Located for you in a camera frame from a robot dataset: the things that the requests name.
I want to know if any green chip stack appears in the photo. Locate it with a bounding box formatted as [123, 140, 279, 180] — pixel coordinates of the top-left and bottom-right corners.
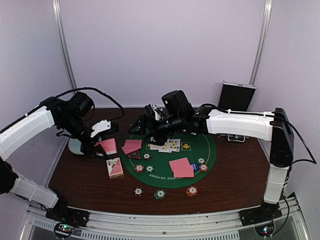
[154, 189, 166, 200]

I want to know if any left aluminium frame post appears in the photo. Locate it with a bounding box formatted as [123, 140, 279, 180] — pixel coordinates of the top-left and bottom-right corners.
[52, 0, 77, 90]

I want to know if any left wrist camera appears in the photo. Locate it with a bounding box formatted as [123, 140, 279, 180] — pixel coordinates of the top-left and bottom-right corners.
[90, 119, 119, 138]

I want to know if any gold playing card box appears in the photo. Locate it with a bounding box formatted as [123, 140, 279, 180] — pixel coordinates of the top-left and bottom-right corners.
[106, 157, 124, 179]

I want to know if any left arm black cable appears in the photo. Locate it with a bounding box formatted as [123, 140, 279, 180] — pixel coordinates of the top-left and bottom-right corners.
[57, 86, 126, 121]

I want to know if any blue small blind button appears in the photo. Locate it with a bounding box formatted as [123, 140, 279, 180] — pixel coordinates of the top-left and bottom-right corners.
[190, 162, 199, 172]

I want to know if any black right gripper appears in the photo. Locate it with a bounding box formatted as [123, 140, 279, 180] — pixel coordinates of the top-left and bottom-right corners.
[128, 112, 185, 146]

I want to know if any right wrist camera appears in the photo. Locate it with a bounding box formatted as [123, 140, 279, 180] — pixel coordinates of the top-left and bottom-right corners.
[161, 90, 195, 117]

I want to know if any dealt card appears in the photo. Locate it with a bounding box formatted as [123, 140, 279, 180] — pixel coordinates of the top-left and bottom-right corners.
[121, 146, 141, 155]
[124, 139, 143, 148]
[169, 157, 190, 173]
[173, 165, 194, 178]

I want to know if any metal front rail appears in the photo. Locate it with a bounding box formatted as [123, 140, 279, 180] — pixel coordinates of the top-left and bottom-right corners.
[18, 195, 311, 240]

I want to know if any black red triangular dealer marker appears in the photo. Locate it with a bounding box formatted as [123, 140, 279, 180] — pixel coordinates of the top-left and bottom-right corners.
[127, 150, 141, 160]

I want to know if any light blue flower plate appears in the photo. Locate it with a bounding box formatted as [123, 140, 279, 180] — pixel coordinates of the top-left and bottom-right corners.
[68, 138, 84, 155]

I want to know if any five of diamonds card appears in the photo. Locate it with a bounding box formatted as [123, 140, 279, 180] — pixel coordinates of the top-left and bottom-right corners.
[158, 143, 172, 153]

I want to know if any red black chip stack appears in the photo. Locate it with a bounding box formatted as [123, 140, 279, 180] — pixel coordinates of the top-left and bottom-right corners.
[134, 187, 144, 197]

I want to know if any round green poker mat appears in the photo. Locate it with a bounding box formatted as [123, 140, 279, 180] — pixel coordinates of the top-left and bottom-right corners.
[121, 132, 217, 189]

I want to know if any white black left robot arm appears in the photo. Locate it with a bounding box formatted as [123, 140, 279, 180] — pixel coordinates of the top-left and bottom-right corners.
[0, 92, 112, 222]

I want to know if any red-backed playing card deck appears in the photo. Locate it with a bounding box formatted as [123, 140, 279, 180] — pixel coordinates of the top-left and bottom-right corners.
[95, 138, 117, 155]

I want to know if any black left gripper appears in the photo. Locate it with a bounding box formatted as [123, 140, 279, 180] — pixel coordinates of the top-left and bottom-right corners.
[59, 114, 108, 160]

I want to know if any aluminium frame post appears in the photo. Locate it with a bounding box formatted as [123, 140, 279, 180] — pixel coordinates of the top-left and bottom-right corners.
[249, 0, 273, 85]
[52, 0, 77, 90]

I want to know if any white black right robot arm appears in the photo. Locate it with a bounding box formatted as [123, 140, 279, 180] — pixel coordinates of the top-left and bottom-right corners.
[128, 101, 294, 221]

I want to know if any orange chip stack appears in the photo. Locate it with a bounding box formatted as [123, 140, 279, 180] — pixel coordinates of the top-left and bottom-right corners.
[185, 185, 198, 197]

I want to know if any right aluminium frame post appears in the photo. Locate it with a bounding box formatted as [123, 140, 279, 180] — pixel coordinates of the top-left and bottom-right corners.
[249, 0, 273, 85]

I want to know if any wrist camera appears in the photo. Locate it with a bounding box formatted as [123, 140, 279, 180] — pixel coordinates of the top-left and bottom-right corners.
[90, 119, 119, 138]
[161, 90, 195, 117]

